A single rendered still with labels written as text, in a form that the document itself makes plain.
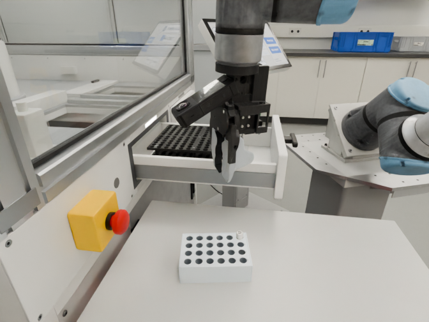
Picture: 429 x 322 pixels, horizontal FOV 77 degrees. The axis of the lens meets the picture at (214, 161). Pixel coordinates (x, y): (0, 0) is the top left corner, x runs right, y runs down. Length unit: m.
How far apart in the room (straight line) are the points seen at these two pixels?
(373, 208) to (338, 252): 0.52
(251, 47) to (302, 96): 3.32
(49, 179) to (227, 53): 0.30
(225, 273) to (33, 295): 0.27
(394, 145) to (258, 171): 0.37
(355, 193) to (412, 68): 3.15
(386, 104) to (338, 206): 0.36
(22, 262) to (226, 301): 0.29
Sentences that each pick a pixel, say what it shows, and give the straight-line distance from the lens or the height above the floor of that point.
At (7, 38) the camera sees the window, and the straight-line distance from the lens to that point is 0.41.
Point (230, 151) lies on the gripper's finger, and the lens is 0.46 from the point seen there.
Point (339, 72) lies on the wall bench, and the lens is 3.78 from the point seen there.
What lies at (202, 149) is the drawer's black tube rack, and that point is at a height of 0.90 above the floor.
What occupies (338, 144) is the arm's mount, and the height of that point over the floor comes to 0.80.
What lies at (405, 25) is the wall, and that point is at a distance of 4.65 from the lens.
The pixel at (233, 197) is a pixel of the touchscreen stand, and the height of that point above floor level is 0.16.
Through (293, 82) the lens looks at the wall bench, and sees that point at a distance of 3.68.
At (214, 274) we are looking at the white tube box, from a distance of 0.50.
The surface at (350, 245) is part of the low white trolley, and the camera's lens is 0.64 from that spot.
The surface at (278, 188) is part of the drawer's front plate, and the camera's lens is 0.60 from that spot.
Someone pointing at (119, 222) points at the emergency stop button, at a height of 0.89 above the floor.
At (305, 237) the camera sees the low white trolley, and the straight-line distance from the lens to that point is 0.62.
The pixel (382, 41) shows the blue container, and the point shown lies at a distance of 4.02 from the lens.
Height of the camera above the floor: 1.15
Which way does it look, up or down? 26 degrees down
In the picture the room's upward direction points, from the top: straight up
